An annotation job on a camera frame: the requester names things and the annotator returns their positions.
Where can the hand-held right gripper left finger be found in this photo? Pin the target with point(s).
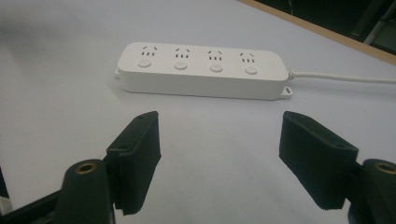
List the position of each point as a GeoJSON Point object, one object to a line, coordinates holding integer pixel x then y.
{"type": "Point", "coordinates": [137, 161]}

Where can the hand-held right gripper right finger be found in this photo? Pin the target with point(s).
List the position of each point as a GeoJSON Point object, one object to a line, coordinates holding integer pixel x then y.
{"type": "Point", "coordinates": [317, 158]}

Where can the white power strip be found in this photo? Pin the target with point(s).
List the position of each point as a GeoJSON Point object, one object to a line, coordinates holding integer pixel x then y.
{"type": "Point", "coordinates": [202, 73]}

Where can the metal stand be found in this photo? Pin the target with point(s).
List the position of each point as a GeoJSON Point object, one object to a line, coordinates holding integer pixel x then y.
{"type": "Point", "coordinates": [378, 23]}

